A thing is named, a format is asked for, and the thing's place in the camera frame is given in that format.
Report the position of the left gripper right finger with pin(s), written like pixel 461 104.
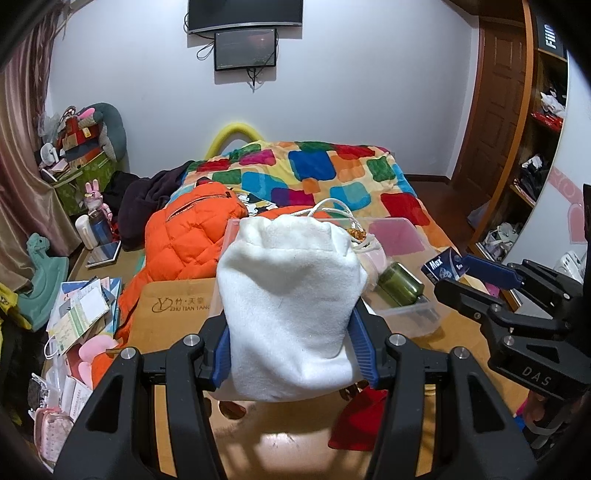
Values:
pixel 365 352

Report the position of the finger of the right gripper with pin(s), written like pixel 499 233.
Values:
pixel 548 356
pixel 535 280

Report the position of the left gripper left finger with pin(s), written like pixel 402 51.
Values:
pixel 221 359

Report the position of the green glass bottle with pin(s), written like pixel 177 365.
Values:
pixel 401 285

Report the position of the blue small box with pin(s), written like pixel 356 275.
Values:
pixel 448 264

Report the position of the red gold gift pouch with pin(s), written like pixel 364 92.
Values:
pixel 358 426

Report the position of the white drawstring pouch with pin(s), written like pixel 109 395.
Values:
pixel 288 286

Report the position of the clear plastic storage box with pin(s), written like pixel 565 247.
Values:
pixel 403 243

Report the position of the white sliding wardrobe door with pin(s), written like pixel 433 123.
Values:
pixel 556 226

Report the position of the pink macaron case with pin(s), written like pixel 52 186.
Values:
pixel 374 261

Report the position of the orange down jacket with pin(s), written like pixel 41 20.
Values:
pixel 183 241

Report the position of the pile of papers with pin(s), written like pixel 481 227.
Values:
pixel 82 309

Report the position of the colourful patchwork quilt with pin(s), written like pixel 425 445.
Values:
pixel 366 178

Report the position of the silver tablet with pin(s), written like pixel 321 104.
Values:
pixel 103 255

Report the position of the dark purple clothing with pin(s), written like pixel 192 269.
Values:
pixel 132 200

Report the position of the teal dinosaur plush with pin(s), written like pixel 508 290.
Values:
pixel 49 273

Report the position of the white thermos bottle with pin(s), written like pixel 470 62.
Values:
pixel 84 230

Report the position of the brown wooden door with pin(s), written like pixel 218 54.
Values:
pixel 494 115

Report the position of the pink rabbit toy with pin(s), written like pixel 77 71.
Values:
pixel 93 200

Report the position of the yellow curved headboard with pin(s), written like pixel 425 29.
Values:
pixel 230 132

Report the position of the yellow garment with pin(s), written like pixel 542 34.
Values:
pixel 9 306

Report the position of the green gift box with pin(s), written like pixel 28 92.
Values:
pixel 70 188

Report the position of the pink striped curtain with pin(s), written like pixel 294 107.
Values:
pixel 28 204

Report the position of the grey plush cushion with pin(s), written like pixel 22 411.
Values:
pixel 112 135

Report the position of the wooden wardrobe shelf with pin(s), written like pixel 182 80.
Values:
pixel 536 139

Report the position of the small wall monitor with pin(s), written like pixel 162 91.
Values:
pixel 249 48

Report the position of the black wall television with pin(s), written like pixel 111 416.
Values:
pixel 210 15

